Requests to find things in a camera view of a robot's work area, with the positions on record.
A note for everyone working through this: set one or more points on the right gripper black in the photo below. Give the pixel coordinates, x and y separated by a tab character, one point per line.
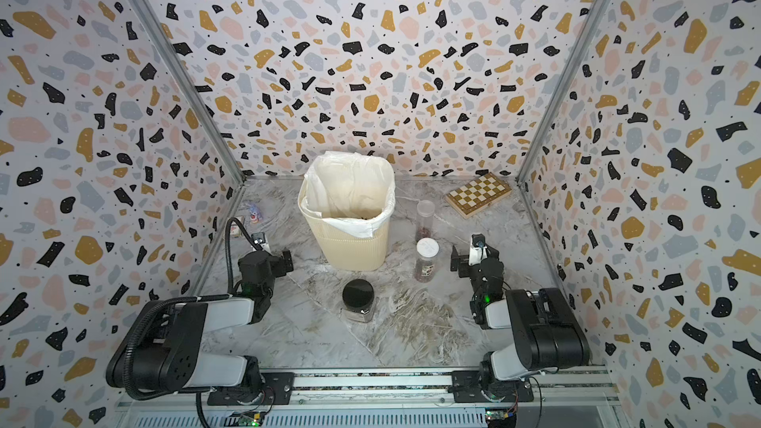
463	262

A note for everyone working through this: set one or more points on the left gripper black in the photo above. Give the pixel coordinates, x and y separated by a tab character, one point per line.
276	264

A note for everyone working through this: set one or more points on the black jar lid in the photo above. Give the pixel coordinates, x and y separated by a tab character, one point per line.
358	287

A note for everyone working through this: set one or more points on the clear jar with flower tea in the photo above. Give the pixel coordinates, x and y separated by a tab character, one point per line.
359	309

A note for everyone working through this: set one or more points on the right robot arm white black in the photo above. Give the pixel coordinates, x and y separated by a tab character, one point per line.
546	335

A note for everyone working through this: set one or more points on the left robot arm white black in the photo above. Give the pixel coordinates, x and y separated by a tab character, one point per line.
161	353

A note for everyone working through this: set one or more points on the white lid tea jar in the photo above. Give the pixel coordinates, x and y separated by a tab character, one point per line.
427	250

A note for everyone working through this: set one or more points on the small card box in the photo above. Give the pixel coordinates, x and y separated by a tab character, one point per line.
234	227

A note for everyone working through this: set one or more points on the wooden chessboard box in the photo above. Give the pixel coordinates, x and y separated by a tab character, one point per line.
473	197

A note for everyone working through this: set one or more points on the cream ribbed trash bin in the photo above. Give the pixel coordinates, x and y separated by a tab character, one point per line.
345	252

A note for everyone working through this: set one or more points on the white plastic bin liner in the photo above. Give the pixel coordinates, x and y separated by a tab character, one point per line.
352	193

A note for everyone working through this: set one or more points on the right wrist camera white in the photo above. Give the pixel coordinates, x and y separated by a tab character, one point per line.
479	249

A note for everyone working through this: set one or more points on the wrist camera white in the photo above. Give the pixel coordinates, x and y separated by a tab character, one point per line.
479	249
260	242

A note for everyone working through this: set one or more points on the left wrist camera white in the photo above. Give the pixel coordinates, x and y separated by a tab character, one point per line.
260	242

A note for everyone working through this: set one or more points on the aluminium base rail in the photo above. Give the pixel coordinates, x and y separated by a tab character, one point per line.
410	397

